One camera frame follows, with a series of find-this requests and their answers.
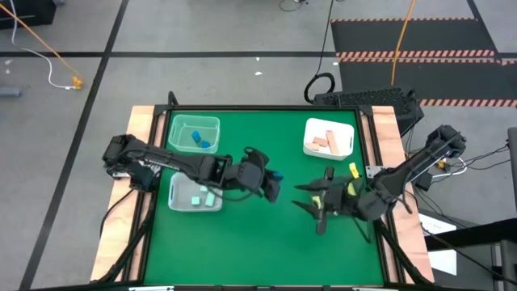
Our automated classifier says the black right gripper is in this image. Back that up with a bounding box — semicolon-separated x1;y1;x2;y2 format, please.
291;166;363;237

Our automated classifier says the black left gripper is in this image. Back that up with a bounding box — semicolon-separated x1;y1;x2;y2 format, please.
232;147;283;205

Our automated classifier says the white plastic bin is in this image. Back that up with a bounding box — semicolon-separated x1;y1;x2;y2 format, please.
302;117;355;162

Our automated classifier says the frosted clear plastic bin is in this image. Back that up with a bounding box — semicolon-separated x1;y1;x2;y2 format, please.
167;171;224;213

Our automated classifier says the copper-coloured table board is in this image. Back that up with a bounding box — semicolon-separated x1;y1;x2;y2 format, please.
360;105;435;284
90;105;167;283

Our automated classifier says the green-tinted clear plastic bin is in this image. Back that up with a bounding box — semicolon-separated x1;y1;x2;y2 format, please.
167;113;221;154

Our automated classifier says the white sheet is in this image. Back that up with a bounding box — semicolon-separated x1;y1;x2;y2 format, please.
418;213;458;276

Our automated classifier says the black beam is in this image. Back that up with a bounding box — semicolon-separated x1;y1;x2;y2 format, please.
423;217;517;252

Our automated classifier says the black hazard-striped floor mat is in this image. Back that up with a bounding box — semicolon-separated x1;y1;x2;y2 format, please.
330;17;517;109

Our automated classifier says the black floor box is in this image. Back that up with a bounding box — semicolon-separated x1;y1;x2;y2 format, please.
0;0;57;30

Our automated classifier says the black table frame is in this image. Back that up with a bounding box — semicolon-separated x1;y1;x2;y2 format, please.
137;91;393;289

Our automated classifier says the black hanging cable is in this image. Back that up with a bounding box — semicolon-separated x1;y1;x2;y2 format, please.
303;0;337;105

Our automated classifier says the yellow hanging cable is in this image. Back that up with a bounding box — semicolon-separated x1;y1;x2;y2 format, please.
389;0;417;86

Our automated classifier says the grey post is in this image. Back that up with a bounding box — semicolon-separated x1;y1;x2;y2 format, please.
506;126;517;203

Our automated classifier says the yellow floor cable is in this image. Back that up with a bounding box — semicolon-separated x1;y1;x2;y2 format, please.
0;2;85;91

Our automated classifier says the white floor cable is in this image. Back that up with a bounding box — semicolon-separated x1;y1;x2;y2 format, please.
8;0;76;90

